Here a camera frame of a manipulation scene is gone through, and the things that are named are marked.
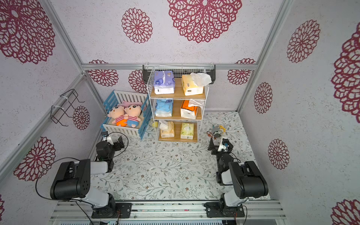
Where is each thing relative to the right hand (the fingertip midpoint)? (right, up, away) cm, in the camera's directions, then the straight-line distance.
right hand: (221, 140), depth 88 cm
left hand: (-70, +1, +5) cm, 70 cm away
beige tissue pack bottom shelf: (-35, +7, +13) cm, 38 cm away
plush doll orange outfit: (-72, +18, +14) cm, 75 cm away
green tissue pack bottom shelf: (-21, +5, +12) cm, 25 cm away
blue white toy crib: (-76, +32, +21) cm, 85 cm away
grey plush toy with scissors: (+1, +4, +12) cm, 12 cm away
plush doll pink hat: (-60, +19, +12) cm, 64 cm away
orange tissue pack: (-21, +17, -9) cm, 29 cm away
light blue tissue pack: (-36, +20, -5) cm, 41 cm away
